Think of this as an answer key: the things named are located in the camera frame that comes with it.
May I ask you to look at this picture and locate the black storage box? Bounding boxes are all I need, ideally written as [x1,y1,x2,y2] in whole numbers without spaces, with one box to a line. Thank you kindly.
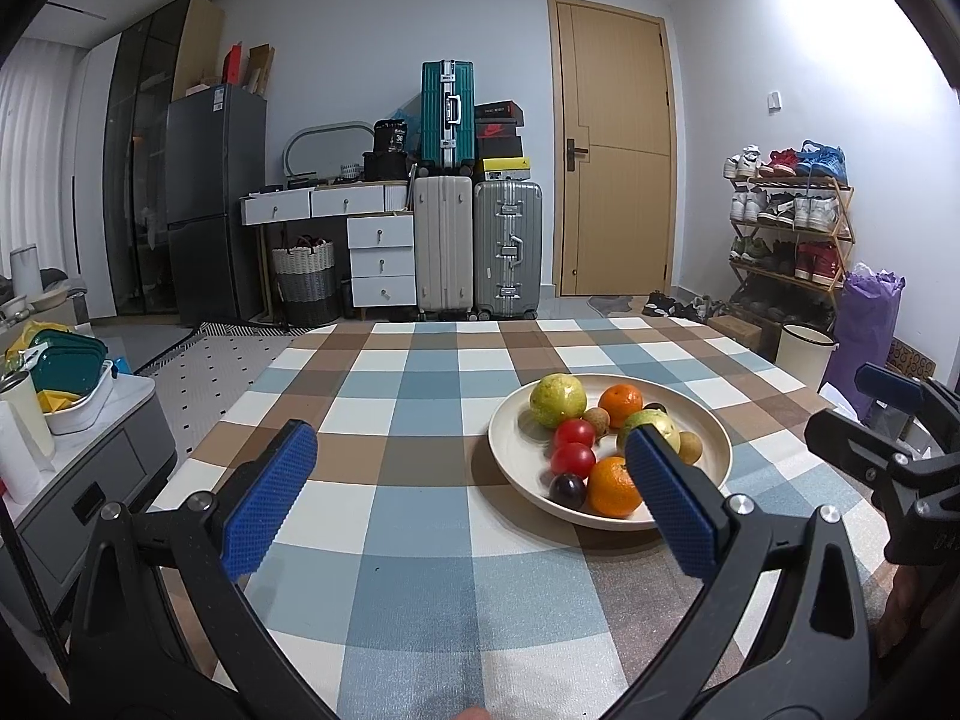
[363,151,412,182]

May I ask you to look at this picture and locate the dotted patterned rug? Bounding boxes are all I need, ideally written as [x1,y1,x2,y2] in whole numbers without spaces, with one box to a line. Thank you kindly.
[139,321,316,466]

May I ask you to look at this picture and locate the dark glass door cabinet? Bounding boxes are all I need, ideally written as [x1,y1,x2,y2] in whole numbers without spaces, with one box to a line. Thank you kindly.
[101,0,188,316]

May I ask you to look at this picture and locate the white curtain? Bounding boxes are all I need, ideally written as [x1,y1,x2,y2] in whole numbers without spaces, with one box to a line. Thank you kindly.
[0,45,80,293]

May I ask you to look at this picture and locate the green plastic containers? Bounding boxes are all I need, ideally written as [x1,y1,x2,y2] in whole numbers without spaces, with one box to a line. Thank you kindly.
[26,328,108,395]

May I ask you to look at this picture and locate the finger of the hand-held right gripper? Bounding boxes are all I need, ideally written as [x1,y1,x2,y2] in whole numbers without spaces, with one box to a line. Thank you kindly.
[804,409,925,500]
[855,362,929,422]

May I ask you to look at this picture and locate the white paper roll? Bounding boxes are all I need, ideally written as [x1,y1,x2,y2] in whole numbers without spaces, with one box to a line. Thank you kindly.
[0,397,42,503]

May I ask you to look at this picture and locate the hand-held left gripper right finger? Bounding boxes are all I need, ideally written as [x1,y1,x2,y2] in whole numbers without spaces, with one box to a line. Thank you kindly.
[600,424,880,720]

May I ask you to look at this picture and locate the small cardboard box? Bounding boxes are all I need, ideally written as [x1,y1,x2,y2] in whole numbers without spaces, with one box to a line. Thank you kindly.
[709,313,766,350]

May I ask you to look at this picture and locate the green-orange citrus fruit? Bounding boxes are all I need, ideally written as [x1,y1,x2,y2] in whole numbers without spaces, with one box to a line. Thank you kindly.
[616,409,682,455]

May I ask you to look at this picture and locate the white kettle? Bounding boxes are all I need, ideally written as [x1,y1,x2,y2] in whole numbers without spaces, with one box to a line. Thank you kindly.
[9,244,42,301]

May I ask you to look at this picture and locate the group of assorted sneakers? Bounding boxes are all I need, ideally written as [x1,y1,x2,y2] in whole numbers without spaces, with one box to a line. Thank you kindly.
[724,141,850,286]

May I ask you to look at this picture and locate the oval metal frame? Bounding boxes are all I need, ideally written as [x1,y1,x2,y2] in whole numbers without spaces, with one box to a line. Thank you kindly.
[283,121,374,179]

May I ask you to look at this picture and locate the white crumpled paper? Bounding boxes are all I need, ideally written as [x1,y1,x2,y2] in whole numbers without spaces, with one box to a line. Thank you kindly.
[817,381,871,421]

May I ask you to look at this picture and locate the purple bag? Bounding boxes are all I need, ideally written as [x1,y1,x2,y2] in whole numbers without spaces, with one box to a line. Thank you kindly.
[829,262,907,421]

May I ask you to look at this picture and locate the cream round plate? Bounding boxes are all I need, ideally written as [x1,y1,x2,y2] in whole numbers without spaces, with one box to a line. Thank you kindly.
[487,373,732,533]

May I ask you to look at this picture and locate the dark grey fridge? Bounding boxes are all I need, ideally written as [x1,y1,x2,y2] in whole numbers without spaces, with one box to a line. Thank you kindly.
[165,84,269,327]

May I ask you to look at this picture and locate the silver suitcase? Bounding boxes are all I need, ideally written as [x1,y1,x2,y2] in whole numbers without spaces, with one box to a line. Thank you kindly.
[472,180,544,320]

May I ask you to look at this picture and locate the light wooden door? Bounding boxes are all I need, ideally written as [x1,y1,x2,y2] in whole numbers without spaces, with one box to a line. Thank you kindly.
[547,0,680,299]

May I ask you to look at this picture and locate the wooden shoe rack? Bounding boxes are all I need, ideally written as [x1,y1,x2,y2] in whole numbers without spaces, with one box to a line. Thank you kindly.
[724,141,856,316]

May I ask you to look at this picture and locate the beige suitcase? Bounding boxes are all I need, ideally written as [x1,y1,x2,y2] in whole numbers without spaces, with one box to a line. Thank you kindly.
[412,175,475,320]

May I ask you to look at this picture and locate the brown doormat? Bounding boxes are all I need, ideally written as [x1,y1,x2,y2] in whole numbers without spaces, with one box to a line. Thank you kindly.
[889,337,938,383]

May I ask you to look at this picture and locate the white waste bin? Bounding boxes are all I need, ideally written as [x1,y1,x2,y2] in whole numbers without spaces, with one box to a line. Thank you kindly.
[772,324,837,391]

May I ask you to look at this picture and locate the brown cardboard box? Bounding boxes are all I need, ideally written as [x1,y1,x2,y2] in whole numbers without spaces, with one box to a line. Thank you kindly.
[246,43,275,97]

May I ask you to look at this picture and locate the grey side cabinet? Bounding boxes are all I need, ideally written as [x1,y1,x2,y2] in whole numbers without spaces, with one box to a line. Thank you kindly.
[0,371,179,616]

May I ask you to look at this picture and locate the white tray basket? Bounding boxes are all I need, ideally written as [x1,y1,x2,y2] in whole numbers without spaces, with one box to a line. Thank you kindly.
[41,360,117,436]

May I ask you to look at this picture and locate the woven laundry basket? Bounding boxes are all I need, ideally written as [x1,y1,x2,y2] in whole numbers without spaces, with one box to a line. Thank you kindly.
[270,236,340,327]

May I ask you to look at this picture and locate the white desk with drawers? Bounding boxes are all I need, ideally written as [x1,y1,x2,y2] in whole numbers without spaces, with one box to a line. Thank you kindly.
[240,181,413,323]

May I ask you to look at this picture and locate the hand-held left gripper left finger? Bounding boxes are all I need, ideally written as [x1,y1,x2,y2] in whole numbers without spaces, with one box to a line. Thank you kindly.
[71,418,353,720]

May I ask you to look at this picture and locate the orange mandarin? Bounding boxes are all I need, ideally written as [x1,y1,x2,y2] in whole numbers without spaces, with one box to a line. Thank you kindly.
[598,384,646,428]
[586,456,644,518]

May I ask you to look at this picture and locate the pile of dark shoes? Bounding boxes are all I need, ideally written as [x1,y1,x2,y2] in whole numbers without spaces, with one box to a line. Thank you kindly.
[641,291,732,323]

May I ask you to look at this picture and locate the teal suitcase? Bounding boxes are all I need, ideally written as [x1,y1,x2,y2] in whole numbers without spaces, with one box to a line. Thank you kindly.
[420,60,476,170]

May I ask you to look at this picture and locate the yellow green guava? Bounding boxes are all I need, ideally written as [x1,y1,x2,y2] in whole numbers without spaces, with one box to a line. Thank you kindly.
[529,373,588,428]

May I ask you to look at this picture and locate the person's right hand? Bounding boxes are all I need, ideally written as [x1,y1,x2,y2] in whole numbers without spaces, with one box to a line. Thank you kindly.
[876,564,935,662]

